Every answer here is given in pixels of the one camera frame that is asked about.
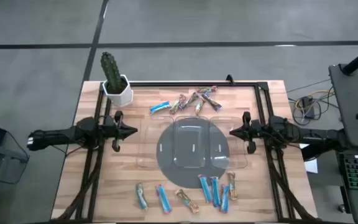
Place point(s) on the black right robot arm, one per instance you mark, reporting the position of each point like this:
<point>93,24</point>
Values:
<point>291,130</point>

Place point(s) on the light blue granola bar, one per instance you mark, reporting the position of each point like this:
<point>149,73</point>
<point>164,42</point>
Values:
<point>160,107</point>
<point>224,199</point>
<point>205,188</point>
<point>215,191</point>

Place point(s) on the orange green granola bar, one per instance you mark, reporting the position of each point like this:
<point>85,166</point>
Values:
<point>199,106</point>
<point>186,201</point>
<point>232,186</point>

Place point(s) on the black diagonal beam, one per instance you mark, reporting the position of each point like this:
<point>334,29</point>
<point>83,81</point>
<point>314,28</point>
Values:
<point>319,154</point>

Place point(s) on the dark blue yellow granola bar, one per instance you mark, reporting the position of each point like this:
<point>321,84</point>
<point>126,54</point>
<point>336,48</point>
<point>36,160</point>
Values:
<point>212,102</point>
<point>190,100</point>

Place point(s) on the white hexagonal plant pot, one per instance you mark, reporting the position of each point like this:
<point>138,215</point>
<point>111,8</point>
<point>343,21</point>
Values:
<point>123,98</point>

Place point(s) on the black clamp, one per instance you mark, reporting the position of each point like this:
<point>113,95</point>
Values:
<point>229,78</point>

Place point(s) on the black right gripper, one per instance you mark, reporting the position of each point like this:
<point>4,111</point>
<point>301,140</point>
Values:
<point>252,132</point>

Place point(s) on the black power brick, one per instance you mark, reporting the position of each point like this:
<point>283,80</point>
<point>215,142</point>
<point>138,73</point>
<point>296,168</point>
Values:
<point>308,105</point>

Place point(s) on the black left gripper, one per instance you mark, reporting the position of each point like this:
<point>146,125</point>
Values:
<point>115,132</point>

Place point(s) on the black desk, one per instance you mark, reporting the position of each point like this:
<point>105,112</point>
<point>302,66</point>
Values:
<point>353,109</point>

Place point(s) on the grey round mat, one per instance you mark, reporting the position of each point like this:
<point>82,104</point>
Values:
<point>182,177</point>

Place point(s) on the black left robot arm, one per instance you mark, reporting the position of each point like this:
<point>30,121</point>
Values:
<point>57,137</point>

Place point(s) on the white paper sheet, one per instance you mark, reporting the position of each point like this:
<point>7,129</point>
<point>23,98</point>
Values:
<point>312,166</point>

